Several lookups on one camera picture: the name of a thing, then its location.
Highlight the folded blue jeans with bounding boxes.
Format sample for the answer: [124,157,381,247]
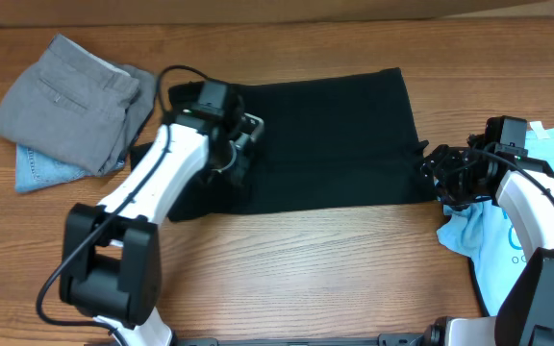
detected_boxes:
[14,145,91,193]

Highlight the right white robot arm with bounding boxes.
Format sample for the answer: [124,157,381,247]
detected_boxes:
[420,143,554,346]

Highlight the folded grey trousers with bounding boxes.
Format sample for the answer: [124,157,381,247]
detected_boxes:
[0,35,156,176]

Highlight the light blue printed t-shirt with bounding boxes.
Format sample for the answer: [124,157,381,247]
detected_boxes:
[437,121,554,316]

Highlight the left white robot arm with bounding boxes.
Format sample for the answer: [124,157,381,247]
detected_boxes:
[60,110,264,346]

